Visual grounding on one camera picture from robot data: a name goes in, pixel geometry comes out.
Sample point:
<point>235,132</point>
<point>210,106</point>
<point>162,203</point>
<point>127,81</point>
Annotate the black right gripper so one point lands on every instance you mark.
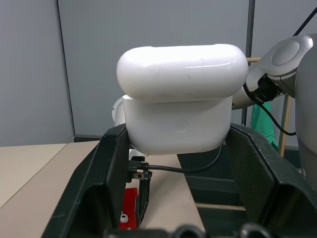
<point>138,173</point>

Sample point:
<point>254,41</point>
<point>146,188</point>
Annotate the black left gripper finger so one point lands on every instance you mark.
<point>267,178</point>

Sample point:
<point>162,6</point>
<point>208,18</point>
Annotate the white earbuds charging case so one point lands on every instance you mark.
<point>178,99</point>

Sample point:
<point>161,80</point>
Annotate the red tray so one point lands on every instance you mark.
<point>130,200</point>

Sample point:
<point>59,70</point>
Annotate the white earbud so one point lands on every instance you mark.
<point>123,219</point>

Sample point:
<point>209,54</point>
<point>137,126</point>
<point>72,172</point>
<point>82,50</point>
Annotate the green cloth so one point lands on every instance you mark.
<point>263,124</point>

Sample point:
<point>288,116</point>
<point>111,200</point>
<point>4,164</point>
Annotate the wooden rack base bar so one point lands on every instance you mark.
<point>220,206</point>

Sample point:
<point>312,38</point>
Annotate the wooden rack upright pole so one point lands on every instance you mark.
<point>284,124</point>

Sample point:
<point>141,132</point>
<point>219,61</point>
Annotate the grey robot torso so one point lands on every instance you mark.
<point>307,104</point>

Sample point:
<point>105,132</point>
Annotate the wooden rack horizontal dowel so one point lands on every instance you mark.
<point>253,59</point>

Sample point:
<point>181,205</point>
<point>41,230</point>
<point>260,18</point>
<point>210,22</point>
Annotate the grey metal post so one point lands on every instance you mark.
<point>250,27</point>

